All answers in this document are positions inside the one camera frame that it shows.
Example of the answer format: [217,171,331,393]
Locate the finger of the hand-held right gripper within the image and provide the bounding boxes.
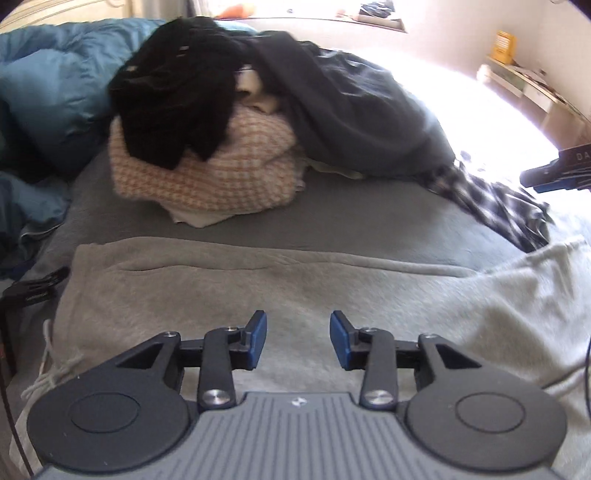
[519,161,591,195]

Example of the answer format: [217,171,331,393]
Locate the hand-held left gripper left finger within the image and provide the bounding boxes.
[115,310,269,411]

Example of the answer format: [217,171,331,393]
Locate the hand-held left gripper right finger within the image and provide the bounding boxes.
[329,311,483,411]

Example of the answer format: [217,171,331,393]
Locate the grey hoodie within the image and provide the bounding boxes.
[10,235,591,480]

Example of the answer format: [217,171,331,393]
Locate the plaid shirt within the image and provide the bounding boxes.
[418,159,555,253]

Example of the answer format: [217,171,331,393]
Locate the white desk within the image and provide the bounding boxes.
[477,55,589,137]

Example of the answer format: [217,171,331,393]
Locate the yellow box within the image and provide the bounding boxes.
[489,30,518,65]

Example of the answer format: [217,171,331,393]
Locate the pink houndstooth sweater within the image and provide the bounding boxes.
[108,108,299,216]

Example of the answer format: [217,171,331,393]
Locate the dark blue-grey garment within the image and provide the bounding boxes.
[252,32,458,179]

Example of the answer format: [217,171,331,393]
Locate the idle black gripper device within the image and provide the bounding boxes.
[0,267,70,319]

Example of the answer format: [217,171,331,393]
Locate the dark shoes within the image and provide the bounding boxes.
[358,0,408,32]

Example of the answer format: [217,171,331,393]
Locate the cream garment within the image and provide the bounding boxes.
[235,67,281,114]

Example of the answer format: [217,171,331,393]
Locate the black garment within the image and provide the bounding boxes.
[108,16,260,171]

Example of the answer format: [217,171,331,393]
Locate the orange box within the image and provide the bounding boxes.
[216,2,256,20]

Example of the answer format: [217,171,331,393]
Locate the blue duvet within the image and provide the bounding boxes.
[0,18,168,278]

